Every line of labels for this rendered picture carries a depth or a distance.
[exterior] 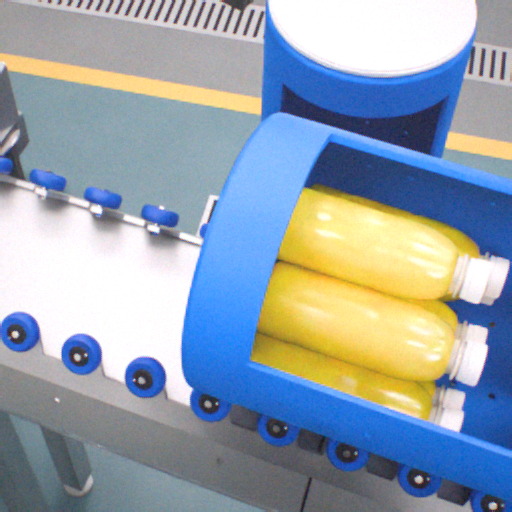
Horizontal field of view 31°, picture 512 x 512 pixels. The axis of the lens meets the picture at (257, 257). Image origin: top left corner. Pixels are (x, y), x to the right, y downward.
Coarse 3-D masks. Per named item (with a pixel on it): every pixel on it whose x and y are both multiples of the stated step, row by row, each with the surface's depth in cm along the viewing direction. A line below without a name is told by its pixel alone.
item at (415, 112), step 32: (288, 64) 122; (320, 64) 119; (448, 64) 120; (288, 96) 152; (320, 96) 122; (352, 96) 120; (384, 96) 119; (416, 96) 121; (448, 96) 126; (352, 128) 164; (384, 128) 161; (416, 128) 154; (448, 128) 135
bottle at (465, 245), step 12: (324, 192) 91; (336, 192) 92; (372, 204) 91; (384, 204) 91; (408, 216) 90; (420, 216) 90; (444, 228) 89; (456, 228) 90; (456, 240) 88; (468, 240) 89; (468, 252) 88
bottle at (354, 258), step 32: (288, 224) 83; (320, 224) 83; (352, 224) 83; (384, 224) 83; (416, 224) 83; (288, 256) 85; (320, 256) 83; (352, 256) 82; (384, 256) 82; (416, 256) 81; (448, 256) 82; (384, 288) 83; (416, 288) 82; (448, 288) 83
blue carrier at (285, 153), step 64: (256, 128) 85; (320, 128) 87; (256, 192) 79; (384, 192) 99; (448, 192) 95; (256, 256) 78; (192, 320) 81; (256, 320) 79; (192, 384) 87; (256, 384) 82; (320, 384) 80; (448, 384) 100; (384, 448) 83; (448, 448) 79
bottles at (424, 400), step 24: (264, 336) 88; (456, 336) 89; (480, 336) 89; (264, 360) 86; (288, 360) 86; (312, 360) 86; (336, 360) 86; (336, 384) 85; (360, 384) 85; (384, 384) 85; (408, 384) 85; (432, 384) 92; (408, 408) 84; (432, 408) 86; (456, 408) 91
